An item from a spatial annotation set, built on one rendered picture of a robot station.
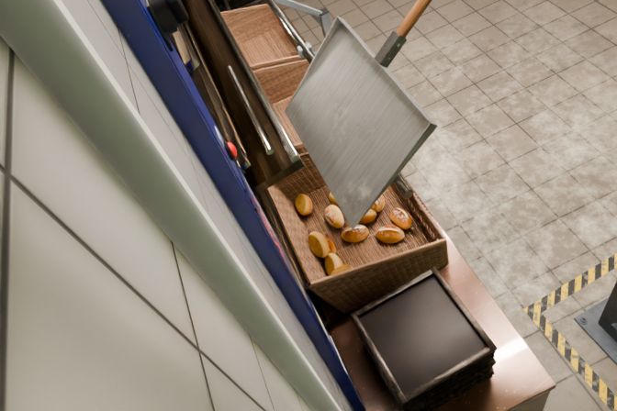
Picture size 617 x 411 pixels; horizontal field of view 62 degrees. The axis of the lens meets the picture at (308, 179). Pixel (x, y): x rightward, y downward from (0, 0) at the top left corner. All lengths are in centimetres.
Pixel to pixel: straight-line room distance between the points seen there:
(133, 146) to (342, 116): 135
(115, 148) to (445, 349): 136
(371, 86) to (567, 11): 250
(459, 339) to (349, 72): 80
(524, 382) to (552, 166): 142
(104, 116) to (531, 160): 277
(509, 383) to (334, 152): 83
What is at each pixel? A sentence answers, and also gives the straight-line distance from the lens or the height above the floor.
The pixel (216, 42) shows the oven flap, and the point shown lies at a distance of 152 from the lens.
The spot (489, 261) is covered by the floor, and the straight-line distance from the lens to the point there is 253.
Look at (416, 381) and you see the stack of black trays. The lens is 146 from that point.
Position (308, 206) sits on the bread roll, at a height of 65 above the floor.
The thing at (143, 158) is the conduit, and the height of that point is 209.
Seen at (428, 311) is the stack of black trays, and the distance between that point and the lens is 153.
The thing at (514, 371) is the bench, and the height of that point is 58.
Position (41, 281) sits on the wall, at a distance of 17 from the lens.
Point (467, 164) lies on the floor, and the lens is 285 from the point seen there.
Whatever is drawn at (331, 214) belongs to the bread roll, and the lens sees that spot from 193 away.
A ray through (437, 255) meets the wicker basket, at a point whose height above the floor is 66.
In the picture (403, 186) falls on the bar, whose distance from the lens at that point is 129.
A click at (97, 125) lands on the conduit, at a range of 16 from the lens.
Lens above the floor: 220
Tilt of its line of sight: 49 degrees down
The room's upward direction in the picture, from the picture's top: 21 degrees counter-clockwise
